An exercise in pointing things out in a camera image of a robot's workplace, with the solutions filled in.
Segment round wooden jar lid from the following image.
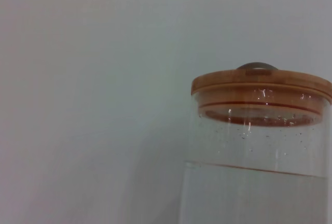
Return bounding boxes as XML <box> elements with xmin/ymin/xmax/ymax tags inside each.
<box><xmin>191</xmin><ymin>62</ymin><xmax>332</xmax><ymax>128</ymax></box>

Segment clear glass water dispenser jar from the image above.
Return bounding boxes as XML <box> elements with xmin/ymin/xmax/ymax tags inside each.
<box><xmin>178</xmin><ymin>89</ymin><xmax>332</xmax><ymax>224</ymax></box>

